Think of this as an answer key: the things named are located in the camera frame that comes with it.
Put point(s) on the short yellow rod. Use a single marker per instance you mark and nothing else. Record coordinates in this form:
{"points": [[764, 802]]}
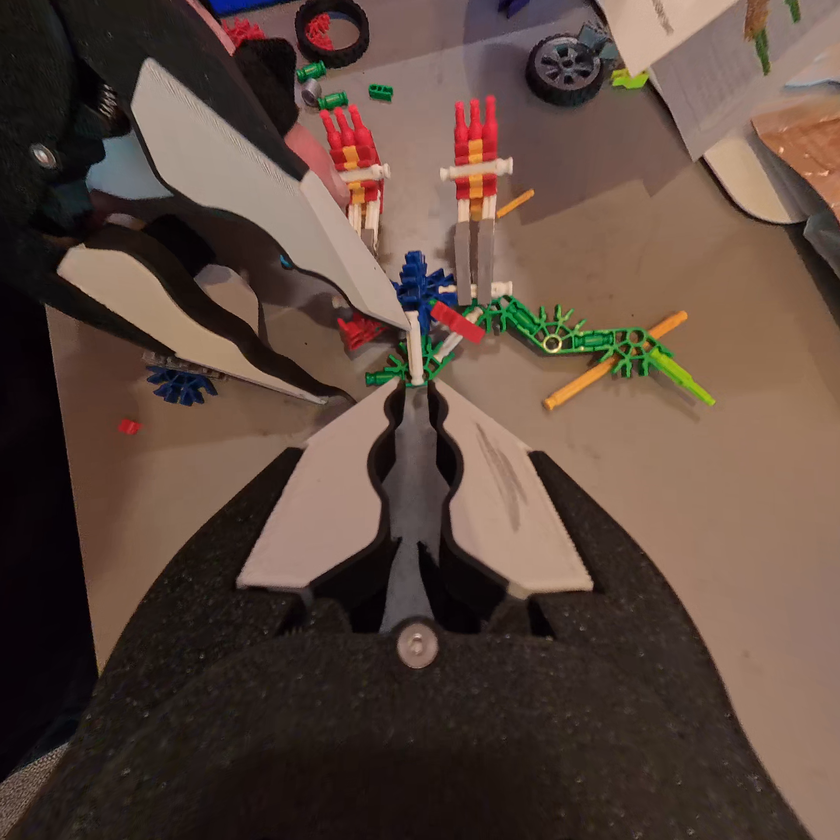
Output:
{"points": [[515, 204]]}

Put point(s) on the small black tyre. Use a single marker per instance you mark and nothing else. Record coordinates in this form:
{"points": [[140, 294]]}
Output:
{"points": [[358, 33]]}

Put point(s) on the small red connector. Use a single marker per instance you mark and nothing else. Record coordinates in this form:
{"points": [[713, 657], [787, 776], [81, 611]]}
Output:
{"points": [[319, 29]]}

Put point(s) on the toy instruction booklet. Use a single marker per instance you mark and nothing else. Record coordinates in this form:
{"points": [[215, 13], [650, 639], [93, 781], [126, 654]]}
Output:
{"points": [[709, 85]]}

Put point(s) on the red fan connector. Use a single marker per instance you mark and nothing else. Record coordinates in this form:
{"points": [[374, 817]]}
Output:
{"points": [[359, 331]]}

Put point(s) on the short green rod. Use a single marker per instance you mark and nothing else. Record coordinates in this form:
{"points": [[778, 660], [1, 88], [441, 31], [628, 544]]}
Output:
{"points": [[310, 72], [333, 100]]}

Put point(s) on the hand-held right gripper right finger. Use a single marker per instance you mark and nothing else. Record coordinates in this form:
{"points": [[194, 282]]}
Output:
{"points": [[512, 525]]}

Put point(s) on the blue purple connector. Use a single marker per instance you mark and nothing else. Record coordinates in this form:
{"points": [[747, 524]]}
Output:
{"points": [[510, 6]]}

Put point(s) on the person's left hand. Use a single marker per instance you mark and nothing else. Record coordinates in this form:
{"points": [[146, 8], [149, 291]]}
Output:
{"points": [[325, 167]]}

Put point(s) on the lime green clip connector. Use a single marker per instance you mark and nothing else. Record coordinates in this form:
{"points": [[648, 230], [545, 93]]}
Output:
{"points": [[628, 80]]}

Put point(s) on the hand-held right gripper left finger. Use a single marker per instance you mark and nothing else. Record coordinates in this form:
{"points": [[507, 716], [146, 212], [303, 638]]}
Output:
{"points": [[315, 518]]}

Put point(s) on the short white rod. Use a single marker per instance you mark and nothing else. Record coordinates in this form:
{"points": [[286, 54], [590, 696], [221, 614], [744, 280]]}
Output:
{"points": [[415, 354]]}

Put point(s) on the person's dark clothing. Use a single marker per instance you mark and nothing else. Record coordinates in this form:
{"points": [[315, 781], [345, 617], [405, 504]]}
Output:
{"points": [[33, 525]]}

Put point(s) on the blue grey snowflake connector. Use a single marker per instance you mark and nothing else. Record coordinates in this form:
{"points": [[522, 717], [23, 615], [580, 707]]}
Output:
{"points": [[177, 387]]}

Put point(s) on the grey spacer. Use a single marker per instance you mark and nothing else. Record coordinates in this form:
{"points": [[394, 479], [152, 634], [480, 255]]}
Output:
{"points": [[310, 92]]}

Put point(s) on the large red connector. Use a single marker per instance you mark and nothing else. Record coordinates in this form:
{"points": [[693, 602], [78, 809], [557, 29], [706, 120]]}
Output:
{"points": [[244, 33]]}

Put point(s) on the long yellow rod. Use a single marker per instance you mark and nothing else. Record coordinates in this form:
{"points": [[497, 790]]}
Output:
{"points": [[577, 388]]}

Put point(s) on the grey wheel with black tyre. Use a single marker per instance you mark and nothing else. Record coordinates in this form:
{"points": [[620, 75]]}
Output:
{"points": [[564, 69]]}

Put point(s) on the light green rod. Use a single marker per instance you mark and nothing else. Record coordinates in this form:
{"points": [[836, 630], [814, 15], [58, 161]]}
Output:
{"points": [[686, 384]]}

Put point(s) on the small red clip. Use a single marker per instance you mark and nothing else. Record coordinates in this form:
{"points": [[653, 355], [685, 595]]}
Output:
{"points": [[129, 426]]}

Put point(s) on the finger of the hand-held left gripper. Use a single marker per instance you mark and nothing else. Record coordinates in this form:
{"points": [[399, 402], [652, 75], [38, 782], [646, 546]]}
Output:
{"points": [[229, 151], [131, 282]]}

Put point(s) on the white book stand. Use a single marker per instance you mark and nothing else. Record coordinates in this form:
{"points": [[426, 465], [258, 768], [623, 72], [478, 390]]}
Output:
{"points": [[741, 177]]}

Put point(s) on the blue red toy model core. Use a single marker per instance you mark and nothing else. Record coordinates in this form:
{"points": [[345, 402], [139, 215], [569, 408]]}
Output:
{"points": [[417, 282]]}

